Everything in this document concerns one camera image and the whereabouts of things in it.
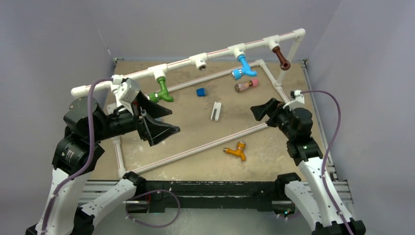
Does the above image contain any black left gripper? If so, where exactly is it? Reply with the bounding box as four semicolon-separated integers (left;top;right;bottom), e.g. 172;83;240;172
91;88;180;143

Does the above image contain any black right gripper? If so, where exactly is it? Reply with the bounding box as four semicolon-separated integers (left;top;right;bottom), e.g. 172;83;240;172
251;98;296;140

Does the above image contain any orange faucet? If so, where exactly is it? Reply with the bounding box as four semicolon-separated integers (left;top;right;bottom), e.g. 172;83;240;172
223;141;246;162

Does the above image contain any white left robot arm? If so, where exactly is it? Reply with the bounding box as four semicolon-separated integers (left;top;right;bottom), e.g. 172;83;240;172
26;93;180;235

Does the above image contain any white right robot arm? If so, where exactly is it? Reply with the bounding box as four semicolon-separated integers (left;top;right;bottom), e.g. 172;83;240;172
250;98;366;235

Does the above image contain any green faucet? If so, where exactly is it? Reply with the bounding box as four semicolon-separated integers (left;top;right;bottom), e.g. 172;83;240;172
147;76;174;103

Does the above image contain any brown pink-capped tube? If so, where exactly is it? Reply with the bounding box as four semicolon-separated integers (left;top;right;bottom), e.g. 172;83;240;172
234;79;259;93

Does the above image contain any blue faucet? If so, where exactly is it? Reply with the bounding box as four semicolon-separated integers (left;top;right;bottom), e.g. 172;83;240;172
231;54;257;80

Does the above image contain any brown faucet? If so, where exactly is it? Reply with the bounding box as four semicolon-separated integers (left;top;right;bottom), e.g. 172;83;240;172
272;46;291;71

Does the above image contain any white rectangular block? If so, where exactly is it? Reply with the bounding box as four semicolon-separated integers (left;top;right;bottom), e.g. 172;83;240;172
210;102;222;121

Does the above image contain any small blue cap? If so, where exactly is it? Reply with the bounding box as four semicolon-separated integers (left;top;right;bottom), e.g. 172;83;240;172
196;88;207;97

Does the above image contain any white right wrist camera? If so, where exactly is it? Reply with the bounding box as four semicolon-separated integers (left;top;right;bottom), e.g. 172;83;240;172
283;90;305;111

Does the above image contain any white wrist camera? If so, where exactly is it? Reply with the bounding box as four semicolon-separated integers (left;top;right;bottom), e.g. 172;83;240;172
117;78;140;107
283;90;305;111

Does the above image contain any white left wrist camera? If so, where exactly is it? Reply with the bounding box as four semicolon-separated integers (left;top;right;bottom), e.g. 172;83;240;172
117;78;140;107

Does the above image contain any white PVC pipe frame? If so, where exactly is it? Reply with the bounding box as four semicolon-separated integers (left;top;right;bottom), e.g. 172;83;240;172
70;27;306;179

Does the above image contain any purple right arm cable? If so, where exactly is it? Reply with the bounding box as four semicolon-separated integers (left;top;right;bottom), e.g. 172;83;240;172
301;90;356;235

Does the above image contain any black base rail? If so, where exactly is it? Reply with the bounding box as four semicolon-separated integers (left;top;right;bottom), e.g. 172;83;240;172
127;181;294;213

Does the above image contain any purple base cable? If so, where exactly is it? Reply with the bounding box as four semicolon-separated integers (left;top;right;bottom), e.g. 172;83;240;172
124;189;181;228

